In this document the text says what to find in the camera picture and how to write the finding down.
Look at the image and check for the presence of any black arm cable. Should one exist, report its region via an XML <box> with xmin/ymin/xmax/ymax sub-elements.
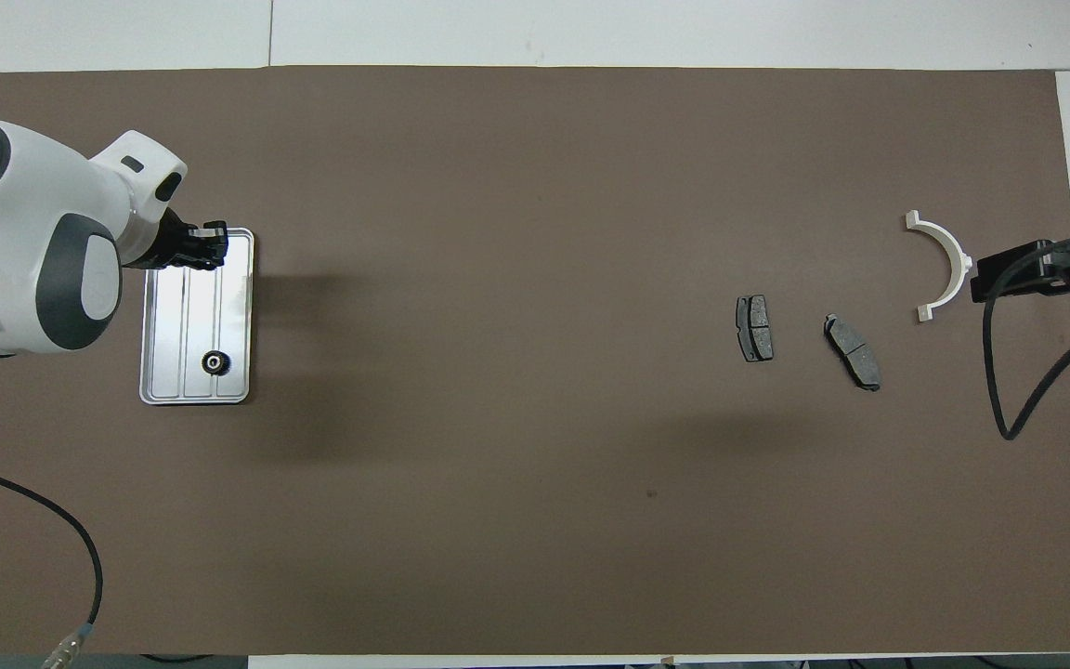
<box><xmin>981</xmin><ymin>237</ymin><xmax>1070</xmax><ymax>441</ymax></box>
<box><xmin>0</xmin><ymin>460</ymin><xmax>104</xmax><ymax>666</ymax></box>

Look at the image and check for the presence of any white semicircular bracket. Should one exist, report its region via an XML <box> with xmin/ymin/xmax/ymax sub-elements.
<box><xmin>904</xmin><ymin>210</ymin><xmax>973</xmax><ymax>323</ymax></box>

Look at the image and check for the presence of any long grey brake pad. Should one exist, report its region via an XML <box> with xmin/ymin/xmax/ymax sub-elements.
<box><xmin>823</xmin><ymin>313</ymin><xmax>881</xmax><ymax>393</ymax></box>

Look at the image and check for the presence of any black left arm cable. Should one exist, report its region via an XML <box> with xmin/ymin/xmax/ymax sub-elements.
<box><xmin>0</xmin><ymin>460</ymin><xmax>104</xmax><ymax>666</ymax></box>

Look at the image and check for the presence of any silver metal tray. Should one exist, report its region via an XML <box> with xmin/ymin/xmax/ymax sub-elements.
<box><xmin>138</xmin><ymin>228</ymin><xmax>255</xmax><ymax>407</ymax></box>

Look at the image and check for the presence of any brown table mat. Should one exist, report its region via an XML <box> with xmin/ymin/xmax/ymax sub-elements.
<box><xmin>0</xmin><ymin>65</ymin><xmax>1070</xmax><ymax>656</ymax></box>

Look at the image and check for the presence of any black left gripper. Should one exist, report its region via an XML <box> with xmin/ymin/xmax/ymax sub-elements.
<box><xmin>147</xmin><ymin>209</ymin><xmax>229</xmax><ymax>272</ymax></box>

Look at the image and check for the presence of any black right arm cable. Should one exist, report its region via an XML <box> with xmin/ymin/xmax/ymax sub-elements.
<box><xmin>981</xmin><ymin>237</ymin><xmax>1070</xmax><ymax>441</ymax></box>

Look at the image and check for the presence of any short grey brake pad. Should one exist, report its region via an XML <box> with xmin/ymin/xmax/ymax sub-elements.
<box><xmin>735</xmin><ymin>295</ymin><xmax>775</xmax><ymax>363</ymax></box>

